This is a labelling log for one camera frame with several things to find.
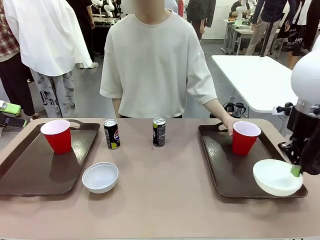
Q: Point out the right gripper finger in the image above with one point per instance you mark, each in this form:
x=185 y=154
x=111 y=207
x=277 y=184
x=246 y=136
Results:
x=295 y=160
x=312 y=157

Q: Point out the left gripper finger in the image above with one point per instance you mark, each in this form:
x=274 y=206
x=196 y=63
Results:
x=12 y=123
x=10 y=107

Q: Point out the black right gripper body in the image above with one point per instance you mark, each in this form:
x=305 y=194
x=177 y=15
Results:
x=301 y=125

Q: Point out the white plastic bowl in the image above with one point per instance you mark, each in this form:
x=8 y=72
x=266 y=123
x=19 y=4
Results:
x=100 y=178
x=275 y=178

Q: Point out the red plastic cup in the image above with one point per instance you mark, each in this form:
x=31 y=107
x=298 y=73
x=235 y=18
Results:
x=243 y=145
x=58 y=140

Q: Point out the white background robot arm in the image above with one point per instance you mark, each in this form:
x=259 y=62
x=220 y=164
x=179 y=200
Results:
x=106 y=7
x=241 y=12

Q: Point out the person's left forearm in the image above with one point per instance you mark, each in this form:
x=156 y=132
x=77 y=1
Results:
x=216 y=106

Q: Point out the person's right forearm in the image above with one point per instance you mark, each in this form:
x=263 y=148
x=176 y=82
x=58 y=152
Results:
x=116 y=107

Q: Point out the person's left hand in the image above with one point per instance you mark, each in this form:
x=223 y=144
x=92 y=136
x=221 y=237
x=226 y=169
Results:
x=228 y=123

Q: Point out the brown plastic serving tray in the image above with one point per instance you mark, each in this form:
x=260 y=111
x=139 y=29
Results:
x=30 y=172
x=225 y=172

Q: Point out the bystander in red plaid shirt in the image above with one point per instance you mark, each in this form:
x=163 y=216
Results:
x=10 y=50

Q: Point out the black electric kettle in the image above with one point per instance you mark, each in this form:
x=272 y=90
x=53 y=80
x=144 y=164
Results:
x=236 y=109

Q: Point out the white folding table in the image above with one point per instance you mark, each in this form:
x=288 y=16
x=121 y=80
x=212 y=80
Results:
x=250 y=80

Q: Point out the bystander in white shirt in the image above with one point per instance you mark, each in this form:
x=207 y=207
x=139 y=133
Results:
x=50 y=45

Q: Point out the bystander in black printed shorts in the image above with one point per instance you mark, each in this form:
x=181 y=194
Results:
x=297 y=30

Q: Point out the black vertical pole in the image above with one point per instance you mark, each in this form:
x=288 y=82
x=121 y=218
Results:
x=265 y=32

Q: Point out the black Pepsi can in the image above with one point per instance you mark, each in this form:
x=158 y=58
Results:
x=111 y=136

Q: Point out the bystander in beige trousers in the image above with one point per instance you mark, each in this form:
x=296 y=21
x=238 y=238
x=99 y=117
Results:
x=265 y=27

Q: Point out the bystander in black clothes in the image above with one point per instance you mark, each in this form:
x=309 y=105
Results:
x=85 y=25

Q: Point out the grey background workbench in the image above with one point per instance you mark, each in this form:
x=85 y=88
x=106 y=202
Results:
x=235 y=35

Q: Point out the black can with green top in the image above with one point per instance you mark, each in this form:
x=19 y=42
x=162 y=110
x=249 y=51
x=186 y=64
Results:
x=159 y=135

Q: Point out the bystander in dark jacket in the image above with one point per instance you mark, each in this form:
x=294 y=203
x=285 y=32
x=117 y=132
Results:
x=201 y=15

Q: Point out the person in cream t-shirt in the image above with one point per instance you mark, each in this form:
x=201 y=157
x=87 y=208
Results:
x=155 y=65

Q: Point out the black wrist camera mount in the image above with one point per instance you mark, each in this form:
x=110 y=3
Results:
x=284 y=108

